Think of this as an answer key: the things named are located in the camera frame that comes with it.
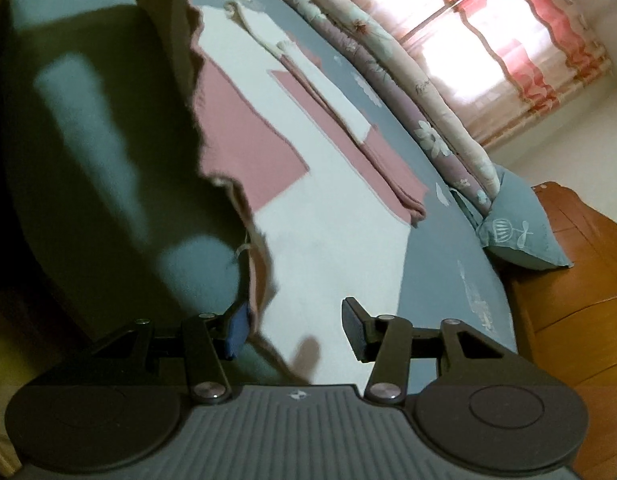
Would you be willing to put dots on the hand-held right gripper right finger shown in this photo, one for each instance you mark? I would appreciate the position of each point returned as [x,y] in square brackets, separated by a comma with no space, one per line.
[356,330]

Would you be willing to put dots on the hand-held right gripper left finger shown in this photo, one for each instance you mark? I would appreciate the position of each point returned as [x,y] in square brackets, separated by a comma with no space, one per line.
[238,327]

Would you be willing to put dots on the pink and white sweater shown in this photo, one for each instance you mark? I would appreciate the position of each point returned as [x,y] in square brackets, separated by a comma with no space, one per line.
[313,210]

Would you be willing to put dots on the blue printed pillow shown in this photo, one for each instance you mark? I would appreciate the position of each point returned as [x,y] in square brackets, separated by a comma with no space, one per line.
[518,230]

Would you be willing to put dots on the wooden bed headboard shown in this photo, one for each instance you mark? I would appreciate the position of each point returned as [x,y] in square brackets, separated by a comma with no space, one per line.
[578,335]

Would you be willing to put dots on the folded floral quilt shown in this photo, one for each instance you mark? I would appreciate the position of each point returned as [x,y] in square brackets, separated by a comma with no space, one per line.
[413,100]

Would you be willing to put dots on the pink window curtain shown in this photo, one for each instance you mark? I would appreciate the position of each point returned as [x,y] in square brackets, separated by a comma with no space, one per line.
[488,35]

